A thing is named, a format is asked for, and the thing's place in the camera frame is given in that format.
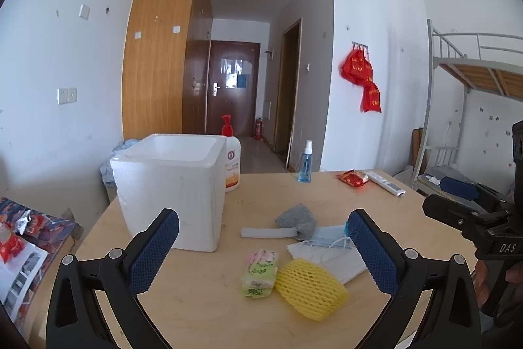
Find blue face mask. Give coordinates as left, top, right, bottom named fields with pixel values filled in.
left=305, top=225, right=351, bottom=249

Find grey sock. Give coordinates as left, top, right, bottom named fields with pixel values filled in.
left=275, top=203, right=317, bottom=241

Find green floral tissue pack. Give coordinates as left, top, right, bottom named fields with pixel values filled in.
left=241, top=249, right=279, bottom=299

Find person's right hand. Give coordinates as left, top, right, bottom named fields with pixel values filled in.
left=472, top=260, right=523, bottom=311

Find printed paper sheet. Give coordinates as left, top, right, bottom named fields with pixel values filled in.
left=0, top=243, right=48, bottom=322

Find patterned side table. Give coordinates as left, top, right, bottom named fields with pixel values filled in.
left=1, top=198, right=83, bottom=339

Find red snack bag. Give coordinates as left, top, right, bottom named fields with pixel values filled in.
left=0, top=223, right=26, bottom=263

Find red snack packet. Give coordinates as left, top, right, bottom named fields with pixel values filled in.
left=336, top=170, right=370, bottom=188

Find white folded tissue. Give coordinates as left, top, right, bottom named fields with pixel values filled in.
left=287, top=238, right=367, bottom=284

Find white metal bunk bed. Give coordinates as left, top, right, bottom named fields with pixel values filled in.
left=411, top=22, right=522, bottom=193

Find yellow foam fruit net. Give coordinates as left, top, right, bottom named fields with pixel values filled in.
left=275, top=259, right=349, bottom=322

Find blue cloth pile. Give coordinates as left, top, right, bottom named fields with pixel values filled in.
left=99, top=138, right=142, bottom=187

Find blue spray bottle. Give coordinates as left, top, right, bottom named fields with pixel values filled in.
left=297, top=140, right=313, bottom=183

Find red hanging vests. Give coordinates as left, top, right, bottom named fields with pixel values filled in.
left=340, top=44, right=382, bottom=113

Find white foam box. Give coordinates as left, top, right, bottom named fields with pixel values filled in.
left=111, top=134, right=226, bottom=253

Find red fire extinguisher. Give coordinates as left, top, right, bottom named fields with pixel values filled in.
left=254, top=118, right=263, bottom=141

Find white pump soap bottle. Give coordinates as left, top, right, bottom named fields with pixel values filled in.
left=222, top=114, right=241, bottom=192

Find dark brown entrance door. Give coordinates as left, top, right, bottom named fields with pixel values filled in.
left=207, top=41, right=261, bottom=136

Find wooden wardrobe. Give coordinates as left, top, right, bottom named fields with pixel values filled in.
left=122, top=0, right=213, bottom=139

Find wooden side door frame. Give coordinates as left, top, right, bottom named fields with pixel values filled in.
left=273, top=19, right=302, bottom=170

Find double wall switch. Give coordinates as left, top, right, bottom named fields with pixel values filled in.
left=57, top=88, right=77, bottom=105

